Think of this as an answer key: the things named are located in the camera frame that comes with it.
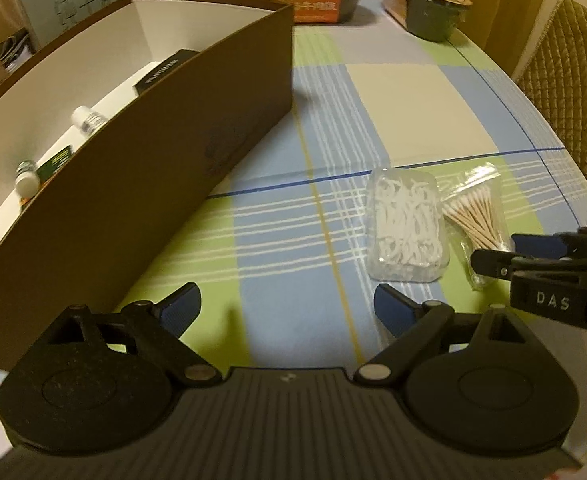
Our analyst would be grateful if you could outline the dark green instant noodle cup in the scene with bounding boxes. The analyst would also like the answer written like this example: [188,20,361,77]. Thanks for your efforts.
[377,0,473,44]

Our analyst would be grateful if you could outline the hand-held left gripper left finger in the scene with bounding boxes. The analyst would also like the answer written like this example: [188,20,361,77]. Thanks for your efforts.
[46,282,224,387]

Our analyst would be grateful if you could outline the clear box of floss picks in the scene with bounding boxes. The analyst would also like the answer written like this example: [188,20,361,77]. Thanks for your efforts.
[365,167,450,282]

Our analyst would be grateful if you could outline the black shaver box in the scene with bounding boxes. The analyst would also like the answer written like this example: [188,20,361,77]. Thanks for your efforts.
[133,49,200,96]

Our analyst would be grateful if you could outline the green card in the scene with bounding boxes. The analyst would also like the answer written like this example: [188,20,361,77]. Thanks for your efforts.
[37,145,75,181]

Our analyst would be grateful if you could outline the bag of cotton swabs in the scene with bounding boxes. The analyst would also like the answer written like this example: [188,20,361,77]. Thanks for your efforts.
[440,162,513,291]

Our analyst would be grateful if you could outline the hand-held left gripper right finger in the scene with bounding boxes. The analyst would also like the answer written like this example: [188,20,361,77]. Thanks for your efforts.
[354,283,529,387]

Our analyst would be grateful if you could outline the quilted chair back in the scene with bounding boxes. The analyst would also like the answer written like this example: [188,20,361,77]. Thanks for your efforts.
[512,0,587,197]

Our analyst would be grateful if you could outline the yellow curtain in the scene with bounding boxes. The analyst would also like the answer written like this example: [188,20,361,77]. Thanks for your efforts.
[412,0,555,77]

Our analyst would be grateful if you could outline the white medicine bottle green label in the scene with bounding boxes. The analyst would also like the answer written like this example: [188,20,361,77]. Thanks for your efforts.
[16,159,41,197]

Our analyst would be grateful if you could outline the plaid cloth covered desktop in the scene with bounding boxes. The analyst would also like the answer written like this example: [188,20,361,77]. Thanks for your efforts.
[0,12,587,461]

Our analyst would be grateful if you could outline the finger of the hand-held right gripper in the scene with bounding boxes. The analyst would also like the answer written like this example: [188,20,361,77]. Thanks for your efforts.
[471,249,577,281]
[512,227,587,261]

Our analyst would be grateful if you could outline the blue white milk carton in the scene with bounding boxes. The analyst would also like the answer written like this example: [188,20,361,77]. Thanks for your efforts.
[16,0,198,52]

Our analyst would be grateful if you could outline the large brown cardboard box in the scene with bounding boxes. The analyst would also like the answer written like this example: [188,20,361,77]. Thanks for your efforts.
[0,0,295,372]

